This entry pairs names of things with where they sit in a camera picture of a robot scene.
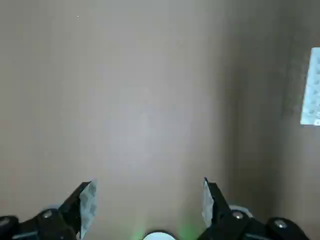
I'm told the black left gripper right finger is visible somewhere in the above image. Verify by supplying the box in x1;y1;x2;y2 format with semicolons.
201;176;312;240

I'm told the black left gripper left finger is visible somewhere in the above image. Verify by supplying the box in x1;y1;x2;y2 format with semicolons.
0;178;99;240

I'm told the white test tube rack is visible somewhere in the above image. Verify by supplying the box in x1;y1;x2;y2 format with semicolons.
299;46;320;126

